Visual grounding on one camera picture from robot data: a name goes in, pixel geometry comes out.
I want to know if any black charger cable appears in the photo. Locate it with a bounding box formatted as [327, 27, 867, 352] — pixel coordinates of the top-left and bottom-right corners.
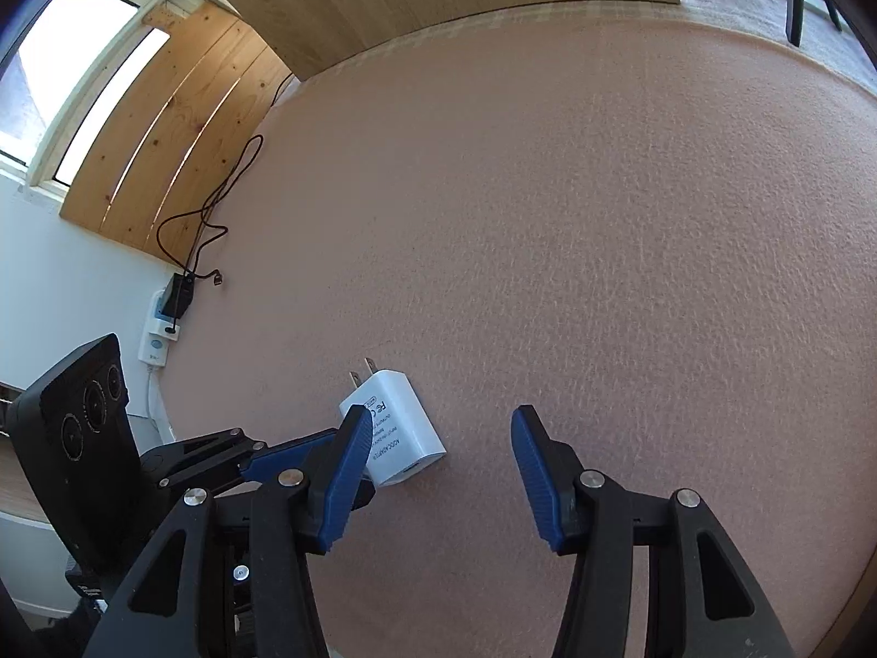
[156, 78, 303, 289]

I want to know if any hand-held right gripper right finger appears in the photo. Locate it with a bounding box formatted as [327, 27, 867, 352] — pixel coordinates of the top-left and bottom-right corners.
[511, 406, 796, 658]

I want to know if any checked cloth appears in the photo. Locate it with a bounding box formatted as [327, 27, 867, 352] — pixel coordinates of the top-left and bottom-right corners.
[274, 0, 877, 93]

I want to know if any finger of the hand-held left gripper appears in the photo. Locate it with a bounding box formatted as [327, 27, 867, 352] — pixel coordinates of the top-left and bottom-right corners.
[140, 427, 340, 495]
[349, 469, 377, 512]

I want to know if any white window frame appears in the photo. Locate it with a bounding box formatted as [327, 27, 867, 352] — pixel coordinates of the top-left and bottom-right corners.
[0, 0, 207, 186]

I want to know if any white power strip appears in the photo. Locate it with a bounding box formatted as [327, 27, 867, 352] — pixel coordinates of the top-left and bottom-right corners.
[137, 288, 186, 440]

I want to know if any black charger plug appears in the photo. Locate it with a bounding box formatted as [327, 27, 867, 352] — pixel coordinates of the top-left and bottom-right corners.
[163, 273, 196, 333]

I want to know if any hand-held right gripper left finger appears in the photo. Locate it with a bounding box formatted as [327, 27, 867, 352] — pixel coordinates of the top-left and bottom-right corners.
[82, 404, 374, 658]

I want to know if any black tripod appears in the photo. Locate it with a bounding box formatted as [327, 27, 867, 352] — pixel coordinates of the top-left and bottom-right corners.
[784, 0, 844, 48]

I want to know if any pink blanket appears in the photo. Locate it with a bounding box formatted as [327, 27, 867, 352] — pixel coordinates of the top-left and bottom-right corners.
[161, 14, 877, 658]

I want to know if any wooden slat panel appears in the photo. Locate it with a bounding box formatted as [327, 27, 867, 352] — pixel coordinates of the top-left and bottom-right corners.
[60, 0, 292, 265]

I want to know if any white power adapter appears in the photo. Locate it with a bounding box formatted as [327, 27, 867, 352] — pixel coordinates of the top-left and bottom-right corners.
[340, 356, 448, 489]

